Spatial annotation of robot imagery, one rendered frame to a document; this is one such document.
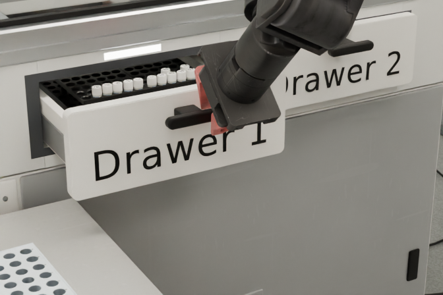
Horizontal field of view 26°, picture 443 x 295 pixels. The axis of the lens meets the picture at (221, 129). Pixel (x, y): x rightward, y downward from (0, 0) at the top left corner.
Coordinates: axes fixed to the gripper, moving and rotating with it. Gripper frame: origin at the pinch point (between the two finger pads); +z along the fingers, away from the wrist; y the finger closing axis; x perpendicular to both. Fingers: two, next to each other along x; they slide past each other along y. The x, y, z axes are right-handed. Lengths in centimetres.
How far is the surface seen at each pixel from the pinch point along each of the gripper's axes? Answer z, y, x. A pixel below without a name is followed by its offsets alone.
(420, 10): 8.8, 14.1, -45.0
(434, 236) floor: 123, 0, -118
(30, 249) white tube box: 5.6, -8.8, 24.2
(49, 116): 11.1, 8.8, 15.6
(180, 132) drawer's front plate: 2.7, 0.1, 3.4
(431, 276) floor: 112, -12, -103
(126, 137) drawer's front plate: 2.2, 0.6, 10.5
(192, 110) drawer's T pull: -1.0, 1.0, 2.8
